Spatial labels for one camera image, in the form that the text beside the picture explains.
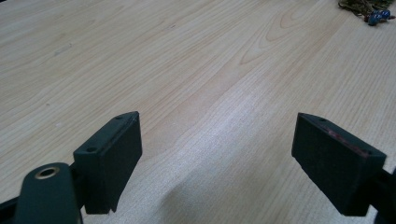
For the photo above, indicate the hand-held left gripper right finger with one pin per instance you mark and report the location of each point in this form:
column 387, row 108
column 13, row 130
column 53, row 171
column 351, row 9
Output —
column 337, row 165

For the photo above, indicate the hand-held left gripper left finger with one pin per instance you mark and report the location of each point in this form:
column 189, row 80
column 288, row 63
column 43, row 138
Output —
column 107, row 168

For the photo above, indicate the blue patterned small object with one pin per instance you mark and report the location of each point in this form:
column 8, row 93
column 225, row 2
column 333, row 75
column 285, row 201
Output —
column 377, row 17

